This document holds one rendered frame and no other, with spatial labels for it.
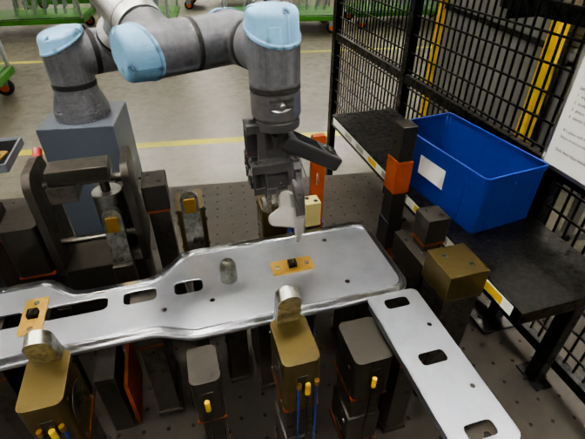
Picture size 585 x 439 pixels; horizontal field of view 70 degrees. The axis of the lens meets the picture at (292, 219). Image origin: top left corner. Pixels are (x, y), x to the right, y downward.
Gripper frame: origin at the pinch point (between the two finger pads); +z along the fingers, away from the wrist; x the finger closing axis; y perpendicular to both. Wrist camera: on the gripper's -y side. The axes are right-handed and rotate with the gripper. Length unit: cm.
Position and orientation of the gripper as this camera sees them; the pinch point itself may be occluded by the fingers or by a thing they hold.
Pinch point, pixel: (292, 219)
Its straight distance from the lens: 76.3
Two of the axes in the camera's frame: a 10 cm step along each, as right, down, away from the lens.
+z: 0.2, 8.1, 5.9
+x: 2.8, 5.6, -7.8
